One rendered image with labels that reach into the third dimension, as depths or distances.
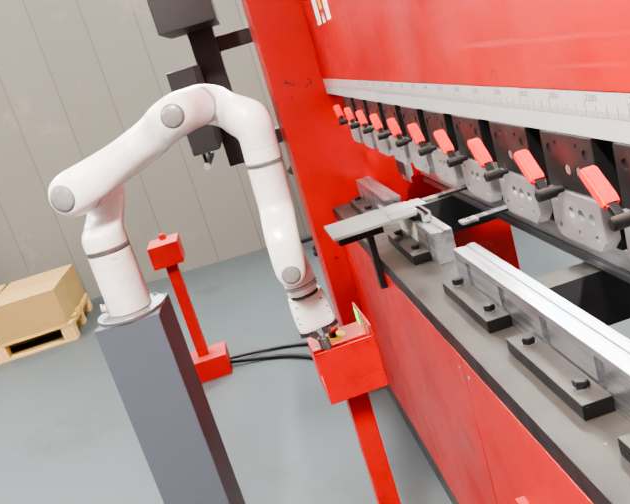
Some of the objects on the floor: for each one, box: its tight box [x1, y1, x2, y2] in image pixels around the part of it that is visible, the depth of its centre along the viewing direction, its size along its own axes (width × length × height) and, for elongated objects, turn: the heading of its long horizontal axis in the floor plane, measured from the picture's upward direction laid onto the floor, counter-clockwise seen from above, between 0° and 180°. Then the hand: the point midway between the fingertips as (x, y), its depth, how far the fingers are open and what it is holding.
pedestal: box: [147, 233, 232, 383], centre depth 390 cm, size 20×25×83 cm
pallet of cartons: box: [0, 264, 93, 371], centre depth 558 cm, size 120×86×42 cm
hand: (325, 343), depth 189 cm, fingers closed
